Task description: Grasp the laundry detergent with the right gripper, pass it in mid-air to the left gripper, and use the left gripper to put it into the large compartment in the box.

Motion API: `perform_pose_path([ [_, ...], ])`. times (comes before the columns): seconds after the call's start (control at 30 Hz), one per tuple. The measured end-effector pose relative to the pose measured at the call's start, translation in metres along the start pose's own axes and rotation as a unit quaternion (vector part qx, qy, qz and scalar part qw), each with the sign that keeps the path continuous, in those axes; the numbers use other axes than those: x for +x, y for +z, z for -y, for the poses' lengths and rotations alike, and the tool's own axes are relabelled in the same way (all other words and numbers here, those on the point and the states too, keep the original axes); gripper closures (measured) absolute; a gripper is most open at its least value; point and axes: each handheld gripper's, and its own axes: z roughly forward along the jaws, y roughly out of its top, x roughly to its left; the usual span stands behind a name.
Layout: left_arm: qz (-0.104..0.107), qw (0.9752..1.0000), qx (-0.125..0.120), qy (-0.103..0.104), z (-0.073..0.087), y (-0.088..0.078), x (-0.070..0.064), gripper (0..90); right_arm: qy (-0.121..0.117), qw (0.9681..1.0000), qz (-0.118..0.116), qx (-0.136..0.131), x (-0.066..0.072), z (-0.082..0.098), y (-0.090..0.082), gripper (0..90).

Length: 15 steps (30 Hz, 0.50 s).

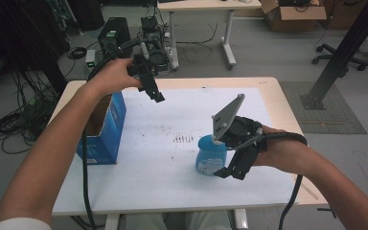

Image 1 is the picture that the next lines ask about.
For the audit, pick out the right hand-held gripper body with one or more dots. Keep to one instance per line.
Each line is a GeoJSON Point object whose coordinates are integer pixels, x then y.
{"type": "Point", "coordinates": [226, 116]}

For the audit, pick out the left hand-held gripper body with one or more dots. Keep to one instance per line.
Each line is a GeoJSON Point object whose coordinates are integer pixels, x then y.
{"type": "Point", "coordinates": [143, 68]}

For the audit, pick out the blue spray bottle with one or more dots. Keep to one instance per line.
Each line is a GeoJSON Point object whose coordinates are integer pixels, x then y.
{"type": "Point", "coordinates": [209, 158]}

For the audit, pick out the person's left hand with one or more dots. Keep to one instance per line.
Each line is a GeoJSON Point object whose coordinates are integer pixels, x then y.
{"type": "Point", "coordinates": [111, 76]}

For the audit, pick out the person's right hand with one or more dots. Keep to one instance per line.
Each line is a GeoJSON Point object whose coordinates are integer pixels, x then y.
{"type": "Point", "coordinates": [279, 153]}

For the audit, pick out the black electronic equipment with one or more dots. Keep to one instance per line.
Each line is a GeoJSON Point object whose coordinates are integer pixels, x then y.
{"type": "Point", "coordinates": [155, 41]}

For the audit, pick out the white power strip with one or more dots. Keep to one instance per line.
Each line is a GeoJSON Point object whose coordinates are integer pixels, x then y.
{"type": "Point", "coordinates": [173, 59]}

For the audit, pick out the black computer tower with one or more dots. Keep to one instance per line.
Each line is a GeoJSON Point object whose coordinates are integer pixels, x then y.
{"type": "Point", "coordinates": [114, 33]}

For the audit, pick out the small white device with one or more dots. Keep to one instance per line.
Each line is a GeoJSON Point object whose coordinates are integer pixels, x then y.
{"type": "Point", "coordinates": [90, 59]}

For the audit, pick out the blue cardboard box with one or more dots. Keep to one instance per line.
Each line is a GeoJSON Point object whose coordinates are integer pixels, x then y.
{"type": "Point", "coordinates": [110, 131]}

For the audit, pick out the white background table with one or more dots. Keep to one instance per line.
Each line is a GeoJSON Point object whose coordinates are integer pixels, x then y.
{"type": "Point", "coordinates": [204, 4]}

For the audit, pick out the grey floor mat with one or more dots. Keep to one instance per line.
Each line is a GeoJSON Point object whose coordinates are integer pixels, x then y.
{"type": "Point", "coordinates": [329, 115]}

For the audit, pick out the brown cardboard box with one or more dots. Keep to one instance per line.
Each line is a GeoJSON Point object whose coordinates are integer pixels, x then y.
{"type": "Point", "coordinates": [295, 17]}

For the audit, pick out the black office chair base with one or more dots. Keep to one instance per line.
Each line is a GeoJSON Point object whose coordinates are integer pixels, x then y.
{"type": "Point", "coordinates": [335, 57]}

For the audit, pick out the black metal stand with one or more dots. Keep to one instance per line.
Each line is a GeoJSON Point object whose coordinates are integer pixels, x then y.
{"type": "Point", "coordinates": [341, 54]}

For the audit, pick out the person's white sleeve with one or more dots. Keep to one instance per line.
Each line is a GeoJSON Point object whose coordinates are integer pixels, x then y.
{"type": "Point", "coordinates": [20, 224]}

